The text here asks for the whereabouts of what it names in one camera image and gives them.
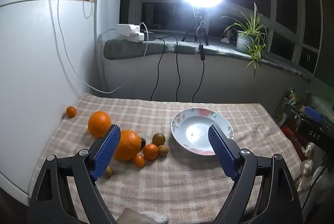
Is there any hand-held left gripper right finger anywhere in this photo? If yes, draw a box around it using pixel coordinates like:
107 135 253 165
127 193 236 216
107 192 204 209
208 124 303 224

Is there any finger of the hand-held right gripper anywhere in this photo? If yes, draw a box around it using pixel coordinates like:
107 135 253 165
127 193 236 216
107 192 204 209
283 102 306 125
304 106 323 123

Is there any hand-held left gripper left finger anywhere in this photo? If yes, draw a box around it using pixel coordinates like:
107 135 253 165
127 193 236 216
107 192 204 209
27 123 122 224

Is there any large orange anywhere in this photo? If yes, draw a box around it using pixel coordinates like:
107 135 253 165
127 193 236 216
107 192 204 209
88 111 112 138
113 130 142 161

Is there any floral white plate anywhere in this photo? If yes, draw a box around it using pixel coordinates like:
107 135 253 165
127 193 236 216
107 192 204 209
171 108 234 156

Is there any green-brown round fruit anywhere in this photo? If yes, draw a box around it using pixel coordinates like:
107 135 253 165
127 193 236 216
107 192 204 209
152 133 166 147

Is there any green snack packet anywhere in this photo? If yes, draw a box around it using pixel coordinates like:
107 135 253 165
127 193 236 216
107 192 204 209
286 88 301 107

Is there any red box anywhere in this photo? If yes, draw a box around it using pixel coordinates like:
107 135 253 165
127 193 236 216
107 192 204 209
280 123 300 147

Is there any plaid beige blanket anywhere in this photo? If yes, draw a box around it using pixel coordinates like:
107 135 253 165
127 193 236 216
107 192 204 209
29 93 304 224

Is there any beige object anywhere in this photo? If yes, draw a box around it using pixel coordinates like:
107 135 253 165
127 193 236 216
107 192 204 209
121 208 147 224

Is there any grey fuzzy lump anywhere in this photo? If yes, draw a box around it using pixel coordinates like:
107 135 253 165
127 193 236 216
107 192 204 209
141 211 169 224

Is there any potted spider plant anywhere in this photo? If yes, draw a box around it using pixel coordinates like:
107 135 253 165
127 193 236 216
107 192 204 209
221 2 274 77

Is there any white charger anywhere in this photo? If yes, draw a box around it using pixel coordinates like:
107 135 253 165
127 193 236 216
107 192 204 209
130 31 145 43

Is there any white power strip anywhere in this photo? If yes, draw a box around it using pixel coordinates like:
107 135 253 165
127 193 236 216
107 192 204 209
115 24 139 39

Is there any black tripod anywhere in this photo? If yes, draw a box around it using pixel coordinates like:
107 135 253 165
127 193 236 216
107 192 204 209
181 6 209 46

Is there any thin white cable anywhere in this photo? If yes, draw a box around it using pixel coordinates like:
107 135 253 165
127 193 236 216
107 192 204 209
57 0 149 94

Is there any thick white cable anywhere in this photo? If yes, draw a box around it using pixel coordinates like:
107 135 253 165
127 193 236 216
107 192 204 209
97 28 118 91

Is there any black cable with inline switch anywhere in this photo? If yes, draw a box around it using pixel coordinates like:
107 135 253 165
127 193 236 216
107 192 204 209
192 22 206 102

